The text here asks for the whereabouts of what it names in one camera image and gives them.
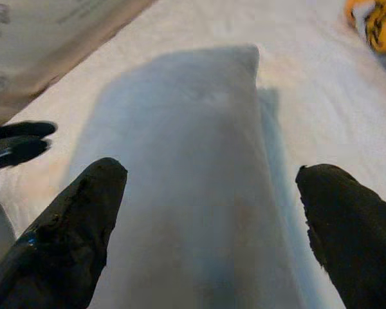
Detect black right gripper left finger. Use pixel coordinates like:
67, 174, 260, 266
0, 157, 128, 309

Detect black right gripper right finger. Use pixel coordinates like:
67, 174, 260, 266
295, 164, 386, 309

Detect patterned beige headboard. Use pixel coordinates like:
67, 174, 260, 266
0, 0, 155, 126

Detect grey pillow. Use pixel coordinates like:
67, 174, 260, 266
67, 44, 345, 309

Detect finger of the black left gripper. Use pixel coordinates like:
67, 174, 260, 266
0, 121, 58, 142
0, 138, 51, 174

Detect white quilted mattress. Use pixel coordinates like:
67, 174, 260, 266
0, 0, 386, 309

